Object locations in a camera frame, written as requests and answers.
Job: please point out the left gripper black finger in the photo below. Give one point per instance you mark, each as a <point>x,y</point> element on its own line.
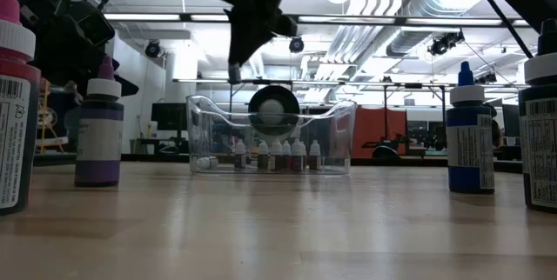
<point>129,89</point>

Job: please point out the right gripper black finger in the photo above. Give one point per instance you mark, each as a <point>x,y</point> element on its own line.
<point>248,32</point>

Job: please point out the large purple food coloring bottle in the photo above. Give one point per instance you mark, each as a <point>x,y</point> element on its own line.
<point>100,141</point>

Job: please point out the large blue food coloring bottle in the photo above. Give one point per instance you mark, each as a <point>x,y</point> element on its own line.
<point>461,180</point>

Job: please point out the large black food coloring bottle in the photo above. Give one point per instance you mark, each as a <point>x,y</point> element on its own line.
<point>539,162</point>

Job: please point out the yellow stand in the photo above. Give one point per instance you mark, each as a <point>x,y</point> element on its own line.
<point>44,97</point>

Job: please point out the black monitor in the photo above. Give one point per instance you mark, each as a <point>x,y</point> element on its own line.
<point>511,119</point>
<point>169,117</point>

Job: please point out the long ceiling light bar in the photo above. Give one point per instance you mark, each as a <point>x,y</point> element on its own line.
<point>143,17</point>

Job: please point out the clear plastic bin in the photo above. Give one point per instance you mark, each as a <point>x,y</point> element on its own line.
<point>344,149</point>

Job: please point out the orange partition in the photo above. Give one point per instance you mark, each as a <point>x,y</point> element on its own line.
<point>374,125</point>

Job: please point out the black office chair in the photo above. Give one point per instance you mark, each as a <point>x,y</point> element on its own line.
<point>383,151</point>

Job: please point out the black ceiling spotlight cluster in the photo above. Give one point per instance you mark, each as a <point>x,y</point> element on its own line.
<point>444,44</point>

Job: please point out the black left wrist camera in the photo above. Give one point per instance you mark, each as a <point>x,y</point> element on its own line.
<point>93,25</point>

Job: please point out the silver ceiling duct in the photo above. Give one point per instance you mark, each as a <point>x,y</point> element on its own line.
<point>404,47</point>

